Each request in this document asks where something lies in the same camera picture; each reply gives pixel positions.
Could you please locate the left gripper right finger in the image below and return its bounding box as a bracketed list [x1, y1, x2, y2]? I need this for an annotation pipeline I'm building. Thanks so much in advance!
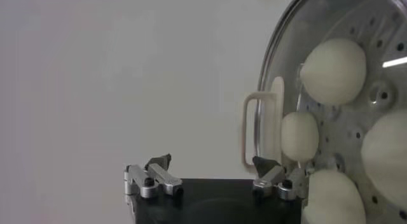
[252, 155, 308, 201]

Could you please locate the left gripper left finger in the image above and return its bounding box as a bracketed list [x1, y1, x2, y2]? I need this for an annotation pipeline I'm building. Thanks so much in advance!
[123, 153, 184, 199]

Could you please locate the white steamed baozi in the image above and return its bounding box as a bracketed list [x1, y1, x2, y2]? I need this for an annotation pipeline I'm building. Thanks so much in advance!
[361, 109, 407, 213]
[300, 168, 368, 224]
[281, 111, 320, 164]
[300, 37, 368, 107]

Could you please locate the glass lid with cream handle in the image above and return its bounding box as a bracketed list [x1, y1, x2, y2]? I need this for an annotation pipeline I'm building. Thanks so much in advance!
[241, 0, 407, 224]

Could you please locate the steel steamer pot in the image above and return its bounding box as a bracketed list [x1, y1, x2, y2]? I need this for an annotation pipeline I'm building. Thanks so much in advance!
[257, 0, 407, 224]

